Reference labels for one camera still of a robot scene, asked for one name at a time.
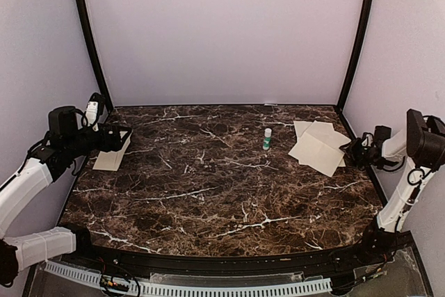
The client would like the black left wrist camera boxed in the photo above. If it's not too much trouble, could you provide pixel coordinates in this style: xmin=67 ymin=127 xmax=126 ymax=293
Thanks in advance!
xmin=85 ymin=93 xmax=105 ymax=131

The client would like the black front table rail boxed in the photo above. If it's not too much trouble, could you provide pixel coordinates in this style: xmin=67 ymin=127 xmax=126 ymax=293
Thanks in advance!
xmin=61 ymin=241 xmax=393 ymax=278

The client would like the beige paper envelope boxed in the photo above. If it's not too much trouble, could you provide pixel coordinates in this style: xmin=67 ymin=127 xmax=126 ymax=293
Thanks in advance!
xmin=92 ymin=136 xmax=131 ymax=172

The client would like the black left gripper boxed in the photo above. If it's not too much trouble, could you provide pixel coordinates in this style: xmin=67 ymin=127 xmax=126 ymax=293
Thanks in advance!
xmin=65 ymin=122 xmax=131 ymax=159

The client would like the white letter sheet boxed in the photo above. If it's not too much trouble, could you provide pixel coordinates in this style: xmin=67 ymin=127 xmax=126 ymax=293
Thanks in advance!
xmin=288 ymin=120 xmax=352 ymax=177

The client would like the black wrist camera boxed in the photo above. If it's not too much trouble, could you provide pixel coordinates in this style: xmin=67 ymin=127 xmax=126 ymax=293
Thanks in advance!
xmin=373 ymin=125 xmax=392 ymax=144
xmin=85 ymin=93 xmax=105 ymax=131

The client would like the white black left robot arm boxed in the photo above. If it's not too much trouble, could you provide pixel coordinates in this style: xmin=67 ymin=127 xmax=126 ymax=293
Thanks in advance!
xmin=1 ymin=101 xmax=132 ymax=287

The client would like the white spare paper sheet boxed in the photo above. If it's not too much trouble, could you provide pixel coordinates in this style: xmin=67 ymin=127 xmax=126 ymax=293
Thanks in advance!
xmin=293 ymin=120 xmax=347 ymax=168

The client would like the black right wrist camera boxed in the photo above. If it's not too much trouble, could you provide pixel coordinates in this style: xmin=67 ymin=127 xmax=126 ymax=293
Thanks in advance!
xmin=373 ymin=125 xmax=392 ymax=144

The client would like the black right frame post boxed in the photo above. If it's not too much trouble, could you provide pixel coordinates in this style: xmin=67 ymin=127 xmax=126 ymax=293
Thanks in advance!
xmin=337 ymin=0 xmax=373 ymax=113

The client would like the black frame post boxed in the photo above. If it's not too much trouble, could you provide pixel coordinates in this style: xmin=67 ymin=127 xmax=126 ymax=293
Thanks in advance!
xmin=337 ymin=0 xmax=373 ymax=113
xmin=75 ymin=0 xmax=114 ymax=113

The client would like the green white glue stick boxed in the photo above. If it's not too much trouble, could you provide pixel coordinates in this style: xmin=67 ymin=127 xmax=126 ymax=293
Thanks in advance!
xmin=263 ymin=128 xmax=272 ymax=150

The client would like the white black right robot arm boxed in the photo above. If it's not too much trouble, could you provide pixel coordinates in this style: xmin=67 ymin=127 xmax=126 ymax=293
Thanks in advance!
xmin=340 ymin=109 xmax=444 ymax=265

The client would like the black left frame post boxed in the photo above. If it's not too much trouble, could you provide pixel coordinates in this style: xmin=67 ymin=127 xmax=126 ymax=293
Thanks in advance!
xmin=75 ymin=0 xmax=114 ymax=113

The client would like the white slotted cable duct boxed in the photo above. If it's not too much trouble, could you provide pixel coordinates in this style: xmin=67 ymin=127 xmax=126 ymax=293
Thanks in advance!
xmin=44 ymin=262 xmax=332 ymax=296

